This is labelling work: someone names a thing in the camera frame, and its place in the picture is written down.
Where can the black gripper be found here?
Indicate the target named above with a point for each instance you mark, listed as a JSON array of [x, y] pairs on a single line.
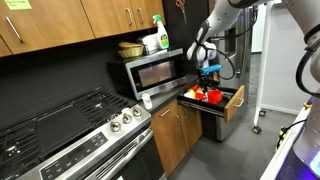
[[208, 79]]

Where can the large orange measuring cup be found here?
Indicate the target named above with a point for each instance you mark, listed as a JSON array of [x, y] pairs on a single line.
[[215, 96]]

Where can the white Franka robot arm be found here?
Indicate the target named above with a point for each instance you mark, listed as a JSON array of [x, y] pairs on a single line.
[[226, 13]]

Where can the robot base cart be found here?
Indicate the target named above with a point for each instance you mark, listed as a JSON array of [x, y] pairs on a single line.
[[283, 160]]

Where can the orange toy fruit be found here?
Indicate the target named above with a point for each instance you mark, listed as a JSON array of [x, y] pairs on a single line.
[[200, 89]]

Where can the red plastic cup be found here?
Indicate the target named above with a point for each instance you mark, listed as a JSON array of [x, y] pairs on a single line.
[[199, 96]]

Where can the yellow green toy fruit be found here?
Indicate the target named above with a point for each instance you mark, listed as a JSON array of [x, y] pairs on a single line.
[[190, 94]]

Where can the stainless steel microwave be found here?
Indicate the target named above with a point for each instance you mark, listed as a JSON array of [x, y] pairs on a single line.
[[153, 75]]

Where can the small white bottle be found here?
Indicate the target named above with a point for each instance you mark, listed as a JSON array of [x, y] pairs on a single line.
[[147, 101]]

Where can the white green spray bottle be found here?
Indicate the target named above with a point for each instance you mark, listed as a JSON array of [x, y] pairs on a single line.
[[162, 36]]

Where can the silver white package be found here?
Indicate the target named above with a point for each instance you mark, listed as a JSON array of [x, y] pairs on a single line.
[[148, 43]]

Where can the white rolling panel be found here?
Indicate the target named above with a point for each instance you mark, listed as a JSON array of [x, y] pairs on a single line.
[[280, 66]]

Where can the woven wicker basket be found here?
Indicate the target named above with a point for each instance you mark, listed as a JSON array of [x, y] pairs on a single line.
[[130, 50]]

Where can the stainless steel gas stove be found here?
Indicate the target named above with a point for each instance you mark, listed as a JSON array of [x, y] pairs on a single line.
[[83, 140]]

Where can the green sticky note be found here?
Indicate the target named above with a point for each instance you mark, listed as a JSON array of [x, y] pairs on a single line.
[[18, 4]]

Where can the blue wrist camera block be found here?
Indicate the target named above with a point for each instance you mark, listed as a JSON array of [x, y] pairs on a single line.
[[211, 69]]

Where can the wooden wall cabinets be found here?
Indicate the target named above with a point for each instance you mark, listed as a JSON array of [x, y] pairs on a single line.
[[50, 23]]

